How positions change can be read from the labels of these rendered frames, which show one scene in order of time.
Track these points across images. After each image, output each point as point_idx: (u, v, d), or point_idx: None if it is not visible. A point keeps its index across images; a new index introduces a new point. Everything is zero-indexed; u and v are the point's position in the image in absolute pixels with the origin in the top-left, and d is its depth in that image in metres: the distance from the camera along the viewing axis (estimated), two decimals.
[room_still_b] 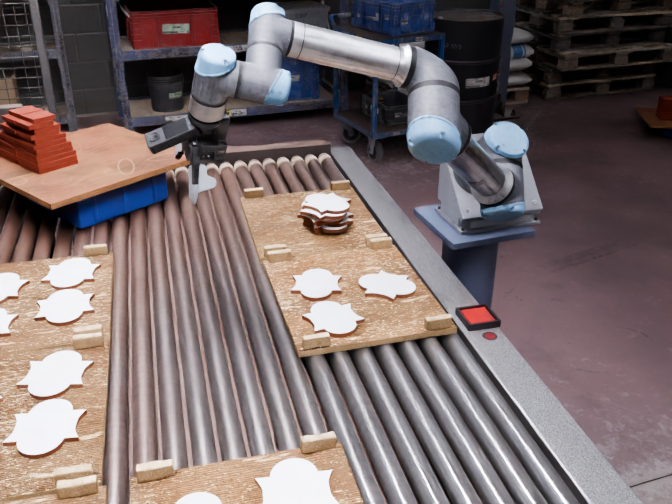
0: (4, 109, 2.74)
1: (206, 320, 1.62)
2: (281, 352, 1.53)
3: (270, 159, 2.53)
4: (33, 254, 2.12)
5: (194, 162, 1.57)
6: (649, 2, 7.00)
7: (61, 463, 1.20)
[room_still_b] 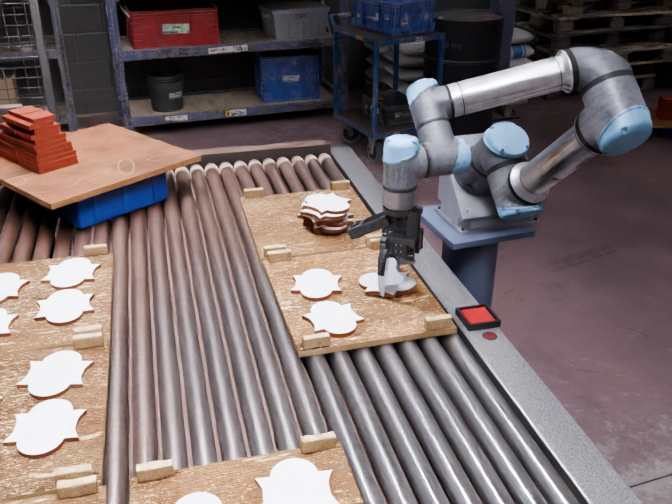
0: (4, 109, 2.74)
1: (206, 320, 1.62)
2: (281, 352, 1.53)
3: (270, 159, 2.53)
4: (33, 254, 2.12)
5: (380, 253, 1.62)
6: (649, 2, 7.00)
7: (61, 463, 1.20)
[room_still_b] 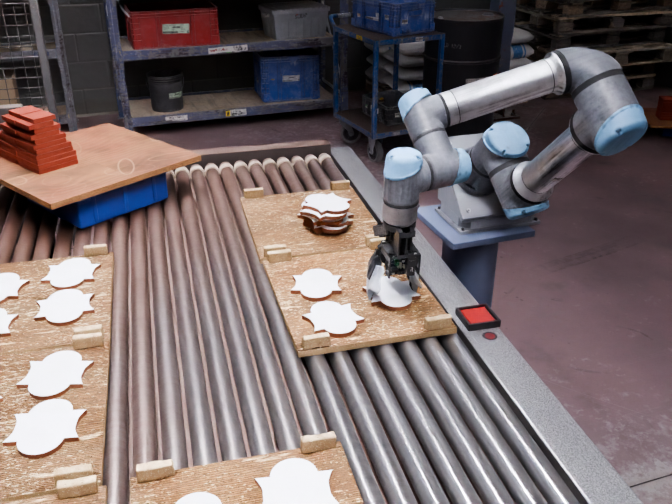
0: (4, 109, 2.74)
1: (206, 320, 1.62)
2: (281, 352, 1.53)
3: (270, 159, 2.53)
4: (33, 254, 2.12)
5: (371, 256, 1.62)
6: (649, 2, 7.00)
7: (61, 463, 1.20)
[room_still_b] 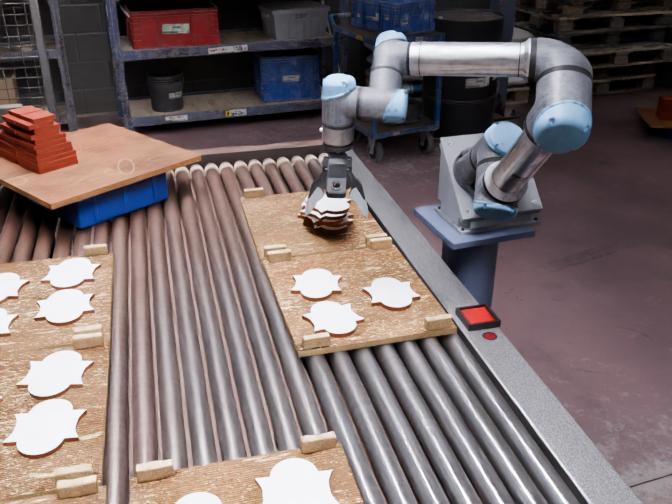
0: (4, 109, 2.74)
1: (206, 320, 1.62)
2: (281, 352, 1.53)
3: (270, 159, 2.53)
4: (33, 254, 2.12)
5: (358, 181, 1.74)
6: (649, 2, 7.00)
7: (61, 463, 1.20)
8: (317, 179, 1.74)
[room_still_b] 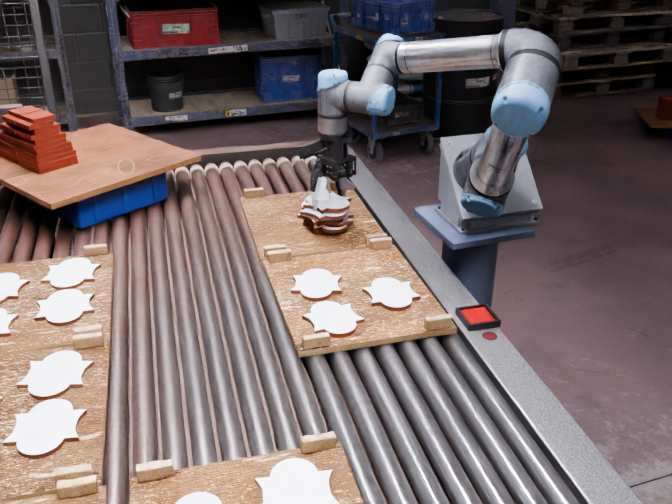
0: (4, 109, 2.74)
1: (206, 320, 1.62)
2: (281, 352, 1.53)
3: (270, 159, 2.53)
4: (33, 254, 2.12)
5: (312, 171, 1.89)
6: (649, 2, 7.00)
7: (61, 463, 1.20)
8: None
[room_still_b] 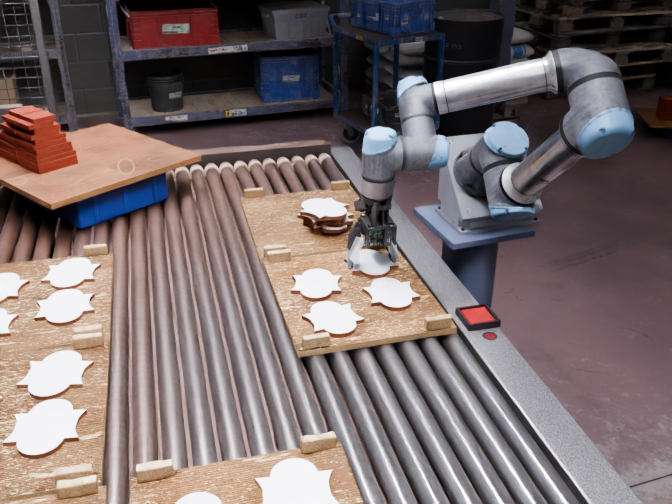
0: (4, 109, 2.74)
1: (206, 320, 1.62)
2: (281, 352, 1.53)
3: (270, 159, 2.53)
4: (33, 254, 2.12)
5: (351, 228, 1.75)
6: (649, 2, 7.00)
7: (61, 463, 1.20)
8: None
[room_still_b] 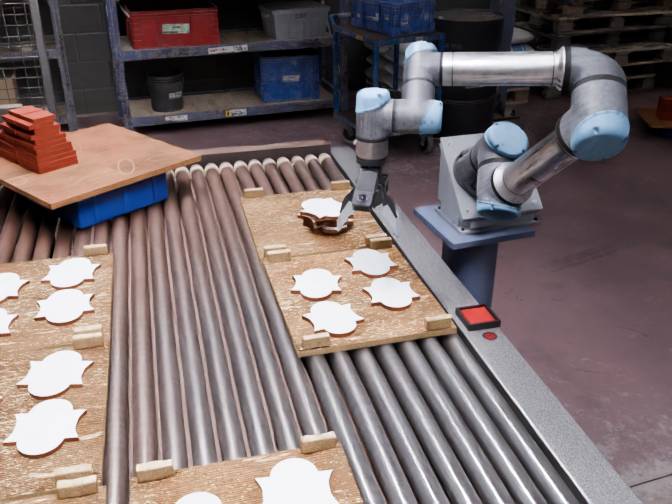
0: (4, 109, 2.74)
1: (206, 320, 1.62)
2: (281, 352, 1.53)
3: (270, 159, 2.53)
4: (33, 254, 2.12)
5: (390, 198, 1.71)
6: (649, 2, 7.00)
7: (61, 463, 1.20)
8: (349, 193, 1.73)
